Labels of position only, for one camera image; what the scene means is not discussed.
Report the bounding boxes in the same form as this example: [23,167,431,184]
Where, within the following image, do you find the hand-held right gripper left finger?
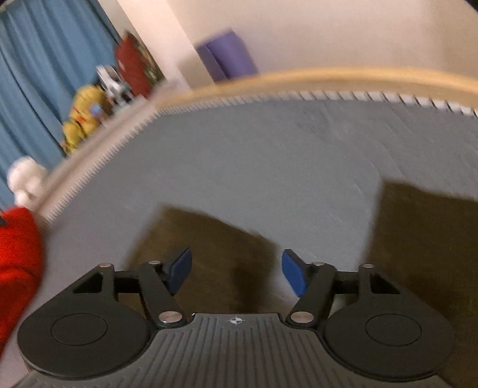
[73,248,193,330]

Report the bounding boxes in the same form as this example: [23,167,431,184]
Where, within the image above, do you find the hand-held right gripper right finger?
[281,249,403,330]

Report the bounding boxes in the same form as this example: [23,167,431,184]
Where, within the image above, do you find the olive corduroy pants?
[125,181,478,388]

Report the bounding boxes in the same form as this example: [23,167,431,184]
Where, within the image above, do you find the grey quilted mattress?
[39,91,478,325]

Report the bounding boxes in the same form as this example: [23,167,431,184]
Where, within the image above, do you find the red folded quilt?
[0,206,45,353]

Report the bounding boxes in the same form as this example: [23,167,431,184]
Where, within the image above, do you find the white plush toy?
[7,157,50,208]

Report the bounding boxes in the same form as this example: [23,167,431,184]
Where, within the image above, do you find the yellow plush toy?
[61,84,111,155]

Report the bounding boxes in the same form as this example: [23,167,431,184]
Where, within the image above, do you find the panda plush toy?
[96,65,134,108]

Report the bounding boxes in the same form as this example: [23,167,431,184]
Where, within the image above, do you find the dark red cushion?
[114,32,166,101]

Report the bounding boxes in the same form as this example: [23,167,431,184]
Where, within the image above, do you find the purple paper bag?
[196,30,259,83]

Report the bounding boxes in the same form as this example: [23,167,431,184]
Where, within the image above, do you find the blue curtain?
[0,0,125,210]

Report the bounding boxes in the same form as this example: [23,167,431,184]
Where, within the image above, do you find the wooden bed frame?
[37,66,478,224]

